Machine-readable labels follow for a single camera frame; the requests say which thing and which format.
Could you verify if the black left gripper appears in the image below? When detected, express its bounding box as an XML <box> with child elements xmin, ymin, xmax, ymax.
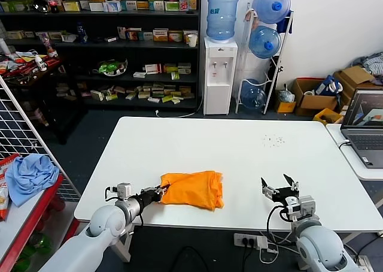
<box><xmin>139</xmin><ymin>185</ymin><xmax>169</xmax><ymax>207</ymax></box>

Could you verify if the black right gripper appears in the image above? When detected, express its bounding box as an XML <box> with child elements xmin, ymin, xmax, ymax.
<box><xmin>260</xmin><ymin>173</ymin><xmax>300</xmax><ymax>207</ymax></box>

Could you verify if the orange t-shirt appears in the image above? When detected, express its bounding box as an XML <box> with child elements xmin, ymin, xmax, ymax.
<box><xmin>159</xmin><ymin>170</ymin><xmax>225</xmax><ymax>213</ymax></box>

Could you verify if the striped clothes pile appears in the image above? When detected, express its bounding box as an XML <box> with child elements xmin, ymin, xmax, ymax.
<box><xmin>351</xmin><ymin>52</ymin><xmax>383</xmax><ymax>77</ymax></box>

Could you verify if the small yellow box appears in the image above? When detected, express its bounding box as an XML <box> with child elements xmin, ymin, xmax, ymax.
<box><xmin>273</xmin><ymin>99</ymin><xmax>297</xmax><ymax>114</ymax></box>

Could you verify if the yellow open carton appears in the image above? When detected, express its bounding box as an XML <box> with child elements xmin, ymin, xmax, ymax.
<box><xmin>313</xmin><ymin>108</ymin><xmax>344</xmax><ymax>125</ymax></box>

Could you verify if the white metal jug rack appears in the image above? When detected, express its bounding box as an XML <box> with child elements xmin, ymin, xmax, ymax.
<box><xmin>234</xmin><ymin>2</ymin><xmax>295</xmax><ymax>116</ymax></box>

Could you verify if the clear bag of items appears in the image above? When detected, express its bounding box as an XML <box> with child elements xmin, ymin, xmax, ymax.
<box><xmin>277</xmin><ymin>84</ymin><xmax>296</xmax><ymax>104</ymax></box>

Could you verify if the cardboard box with orange rim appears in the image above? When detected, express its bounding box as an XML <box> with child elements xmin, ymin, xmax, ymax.
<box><xmin>291</xmin><ymin>78</ymin><xmax>339</xmax><ymax>117</ymax></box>

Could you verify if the grey laptop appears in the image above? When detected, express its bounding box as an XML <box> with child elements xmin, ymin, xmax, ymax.
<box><xmin>340</xmin><ymin>89</ymin><xmax>383</xmax><ymax>170</ymax></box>

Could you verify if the red framed storage rack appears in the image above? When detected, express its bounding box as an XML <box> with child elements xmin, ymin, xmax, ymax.
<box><xmin>0</xmin><ymin>173</ymin><xmax>81</xmax><ymax>272</ymax></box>

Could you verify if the blue white package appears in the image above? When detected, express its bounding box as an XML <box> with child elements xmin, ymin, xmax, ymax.
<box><xmin>314</xmin><ymin>75</ymin><xmax>344</xmax><ymax>96</ymax></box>

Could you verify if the black folded stand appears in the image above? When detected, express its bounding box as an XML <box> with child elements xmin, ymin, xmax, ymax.
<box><xmin>268</xmin><ymin>55</ymin><xmax>284</xmax><ymax>86</ymax></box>

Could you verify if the white water dispenser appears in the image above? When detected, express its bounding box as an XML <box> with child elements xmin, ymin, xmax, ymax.
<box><xmin>202</xmin><ymin>37</ymin><xmax>238</xmax><ymax>116</ymax></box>

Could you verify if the dark side table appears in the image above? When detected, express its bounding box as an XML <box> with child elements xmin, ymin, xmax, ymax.
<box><xmin>0</xmin><ymin>56</ymin><xmax>90</xmax><ymax>146</ymax></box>

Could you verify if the light blue crumpled cloth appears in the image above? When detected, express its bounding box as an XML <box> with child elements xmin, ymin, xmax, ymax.
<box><xmin>5</xmin><ymin>153</ymin><xmax>60</xmax><ymax>207</ymax></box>

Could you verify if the wrapped fruit bowl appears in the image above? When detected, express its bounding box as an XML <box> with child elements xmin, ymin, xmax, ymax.
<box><xmin>92</xmin><ymin>58</ymin><xmax>128</xmax><ymax>77</ymax></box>

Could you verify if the green plastic bottle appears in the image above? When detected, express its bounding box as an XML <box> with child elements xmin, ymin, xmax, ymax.
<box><xmin>28</xmin><ymin>232</ymin><xmax>53</xmax><ymax>255</ymax></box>
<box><xmin>14</xmin><ymin>255</ymin><xmax>32</xmax><ymax>272</ymax></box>

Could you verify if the large brown cardboard box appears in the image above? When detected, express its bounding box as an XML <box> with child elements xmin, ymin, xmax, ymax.
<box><xmin>333</xmin><ymin>65</ymin><xmax>375</xmax><ymax>105</ymax></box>

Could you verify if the black shelving unit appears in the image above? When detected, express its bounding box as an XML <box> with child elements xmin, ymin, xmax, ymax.
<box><xmin>0</xmin><ymin>0</ymin><xmax>202</xmax><ymax>111</ymax></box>

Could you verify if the wide yellow white box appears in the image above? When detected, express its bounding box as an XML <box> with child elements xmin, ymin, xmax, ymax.
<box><xmin>152</xmin><ymin>29</ymin><xmax>169</xmax><ymax>42</ymax></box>

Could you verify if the red white snack bag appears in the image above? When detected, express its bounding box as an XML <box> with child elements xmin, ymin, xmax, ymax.
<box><xmin>0</xmin><ymin>153</ymin><xmax>20</xmax><ymax>177</ymax></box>

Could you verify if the orange snack bag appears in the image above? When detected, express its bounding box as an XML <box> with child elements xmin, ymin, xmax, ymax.
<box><xmin>0</xmin><ymin>180</ymin><xmax>12</xmax><ymax>222</ymax></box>

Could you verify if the dark blue hanging cloth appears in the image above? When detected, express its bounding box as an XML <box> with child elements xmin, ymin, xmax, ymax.
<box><xmin>276</xmin><ymin>13</ymin><xmax>294</xmax><ymax>35</ymax></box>

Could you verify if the white plastic bottle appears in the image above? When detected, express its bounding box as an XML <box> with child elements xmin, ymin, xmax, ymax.
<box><xmin>35</xmin><ymin>55</ymin><xmax>48</xmax><ymax>72</ymax></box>

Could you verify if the blue plastic bottle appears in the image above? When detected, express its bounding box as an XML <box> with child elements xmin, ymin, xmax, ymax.
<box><xmin>76</xmin><ymin>22</ymin><xmax>88</xmax><ymax>44</ymax></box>

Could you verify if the labelled blue water jug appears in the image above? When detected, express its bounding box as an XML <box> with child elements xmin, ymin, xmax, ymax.
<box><xmin>205</xmin><ymin>0</ymin><xmax>239</xmax><ymax>44</ymax></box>

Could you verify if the pink labelled drink bottle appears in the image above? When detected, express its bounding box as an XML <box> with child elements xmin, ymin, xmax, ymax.
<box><xmin>41</xmin><ymin>34</ymin><xmax>59</xmax><ymax>59</ymax></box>

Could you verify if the blue white medicine box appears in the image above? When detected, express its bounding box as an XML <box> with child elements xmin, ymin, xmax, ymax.
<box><xmin>102</xmin><ymin>1</ymin><xmax>122</xmax><ymax>13</ymax></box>

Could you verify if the yellow white medicine box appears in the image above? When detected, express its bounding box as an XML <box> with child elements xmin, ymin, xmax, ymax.
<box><xmin>62</xmin><ymin>1</ymin><xmax>81</xmax><ymax>12</ymax></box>

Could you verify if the glossy dark round bowl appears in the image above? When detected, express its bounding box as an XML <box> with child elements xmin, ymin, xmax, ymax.
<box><xmin>32</xmin><ymin>0</ymin><xmax>50</xmax><ymax>14</ymax></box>

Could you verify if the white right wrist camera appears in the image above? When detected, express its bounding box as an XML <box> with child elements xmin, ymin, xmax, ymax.
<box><xmin>285</xmin><ymin>195</ymin><xmax>317</xmax><ymax>222</ymax></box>

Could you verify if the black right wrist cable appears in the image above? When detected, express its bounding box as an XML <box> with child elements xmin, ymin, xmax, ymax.
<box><xmin>266</xmin><ymin>205</ymin><xmax>288</xmax><ymax>234</ymax></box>

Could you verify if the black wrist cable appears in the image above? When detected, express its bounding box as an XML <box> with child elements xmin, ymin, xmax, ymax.
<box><xmin>266</xmin><ymin>205</ymin><xmax>288</xmax><ymax>234</ymax></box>
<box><xmin>104</xmin><ymin>186</ymin><xmax>119</xmax><ymax>201</ymax></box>

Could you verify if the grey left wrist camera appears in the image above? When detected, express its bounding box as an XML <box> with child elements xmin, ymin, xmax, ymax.
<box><xmin>116</xmin><ymin>182</ymin><xmax>132</xmax><ymax>200</ymax></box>

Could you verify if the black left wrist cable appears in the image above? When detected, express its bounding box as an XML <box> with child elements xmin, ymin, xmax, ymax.
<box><xmin>104</xmin><ymin>186</ymin><xmax>119</xmax><ymax>201</ymax></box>

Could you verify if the black floor cable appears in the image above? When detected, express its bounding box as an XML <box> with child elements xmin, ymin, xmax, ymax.
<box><xmin>172</xmin><ymin>246</ymin><xmax>210</xmax><ymax>272</ymax></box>

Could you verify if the white charger cable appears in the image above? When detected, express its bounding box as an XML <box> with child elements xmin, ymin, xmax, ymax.
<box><xmin>259</xmin><ymin>233</ymin><xmax>297</xmax><ymax>264</ymax></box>

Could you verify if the white floor power cable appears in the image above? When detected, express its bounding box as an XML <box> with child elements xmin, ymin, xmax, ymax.
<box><xmin>154</xmin><ymin>102</ymin><xmax>205</xmax><ymax>119</ymax></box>

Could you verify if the white wire grid panel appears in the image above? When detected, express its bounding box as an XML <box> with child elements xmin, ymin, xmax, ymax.
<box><xmin>0</xmin><ymin>74</ymin><xmax>81</xmax><ymax>201</ymax></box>

